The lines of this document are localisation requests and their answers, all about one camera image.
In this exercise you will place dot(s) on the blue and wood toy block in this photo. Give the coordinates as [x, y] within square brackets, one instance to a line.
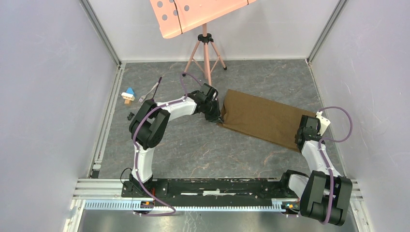
[128, 96]

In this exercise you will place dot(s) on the pink music stand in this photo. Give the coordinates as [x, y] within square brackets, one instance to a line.
[176, 17]

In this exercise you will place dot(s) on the white toothed cable strip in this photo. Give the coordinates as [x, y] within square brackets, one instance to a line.
[137, 205]

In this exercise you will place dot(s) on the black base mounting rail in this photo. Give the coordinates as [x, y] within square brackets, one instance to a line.
[209, 192]

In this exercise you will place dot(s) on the clear plastic fork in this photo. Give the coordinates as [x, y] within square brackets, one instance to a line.
[144, 97]

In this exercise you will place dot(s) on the brown cloth napkin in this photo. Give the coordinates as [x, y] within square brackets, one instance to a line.
[262, 118]

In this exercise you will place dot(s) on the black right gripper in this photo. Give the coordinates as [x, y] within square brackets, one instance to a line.
[317, 135]

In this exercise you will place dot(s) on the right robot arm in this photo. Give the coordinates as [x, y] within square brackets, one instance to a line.
[324, 194]

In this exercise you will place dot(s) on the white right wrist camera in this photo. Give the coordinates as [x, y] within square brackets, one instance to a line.
[324, 123]

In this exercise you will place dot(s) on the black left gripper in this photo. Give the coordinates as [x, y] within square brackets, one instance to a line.
[216, 117]

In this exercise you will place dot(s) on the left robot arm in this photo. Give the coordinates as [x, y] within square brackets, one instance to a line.
[149, 125]

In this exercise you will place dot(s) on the purple plastic spoon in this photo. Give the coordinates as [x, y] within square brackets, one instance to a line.
[156, 87]

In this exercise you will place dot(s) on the small black clip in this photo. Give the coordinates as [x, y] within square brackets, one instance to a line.
[130, 116]

